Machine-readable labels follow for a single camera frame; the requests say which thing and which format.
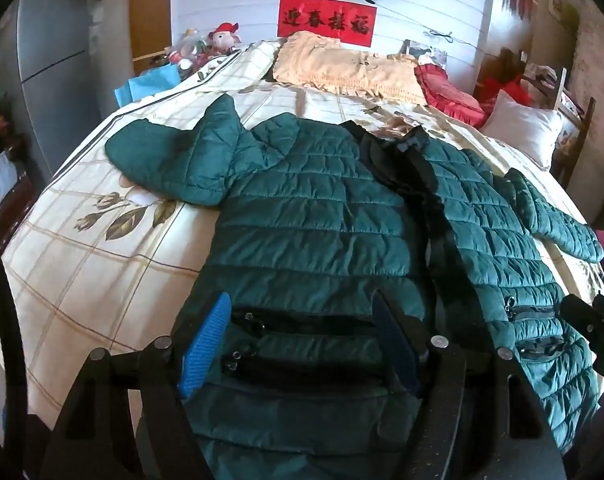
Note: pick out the wooden door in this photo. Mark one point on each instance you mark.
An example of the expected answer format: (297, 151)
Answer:
(149, 15)

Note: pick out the red frilled cushion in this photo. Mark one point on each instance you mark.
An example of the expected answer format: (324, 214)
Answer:
(447, 95)

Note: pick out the green quilted puffer jacket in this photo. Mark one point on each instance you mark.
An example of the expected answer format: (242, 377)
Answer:
(307, 210)

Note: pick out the framed photo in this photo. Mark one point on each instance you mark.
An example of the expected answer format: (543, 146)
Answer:
(424, 52)

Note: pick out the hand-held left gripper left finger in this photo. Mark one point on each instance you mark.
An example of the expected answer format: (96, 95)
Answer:
(204, 345)

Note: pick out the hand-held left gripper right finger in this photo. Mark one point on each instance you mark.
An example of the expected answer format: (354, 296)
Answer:
(392, 340)

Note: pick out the pile of small toys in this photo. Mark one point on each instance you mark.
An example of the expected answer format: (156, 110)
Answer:
(187, 52)

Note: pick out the red wall banner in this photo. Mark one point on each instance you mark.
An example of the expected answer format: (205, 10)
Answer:
(327, 17)

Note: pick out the yellow frilled pillow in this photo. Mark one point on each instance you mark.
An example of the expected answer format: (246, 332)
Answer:
(342, 70)

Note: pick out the wooden chair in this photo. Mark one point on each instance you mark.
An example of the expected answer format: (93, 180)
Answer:
(577, 125)

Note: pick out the white pillow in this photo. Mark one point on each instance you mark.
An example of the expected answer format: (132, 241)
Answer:
(522, 127)

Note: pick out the blue bag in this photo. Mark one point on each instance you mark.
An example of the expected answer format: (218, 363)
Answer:
(147, 85)

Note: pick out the grey refrigerator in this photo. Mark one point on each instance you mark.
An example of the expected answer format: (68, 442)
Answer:
(57, 60)

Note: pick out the plush toy with red hat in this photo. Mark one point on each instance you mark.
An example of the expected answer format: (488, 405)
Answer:
(224, 37)

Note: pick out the cream floral checked quilt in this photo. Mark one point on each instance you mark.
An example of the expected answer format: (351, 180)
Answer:
(107, 270)

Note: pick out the red clothes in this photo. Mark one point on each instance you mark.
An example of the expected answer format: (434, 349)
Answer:
(504, 80)

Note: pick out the black pole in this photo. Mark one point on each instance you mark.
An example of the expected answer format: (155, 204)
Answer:
(2, 335)

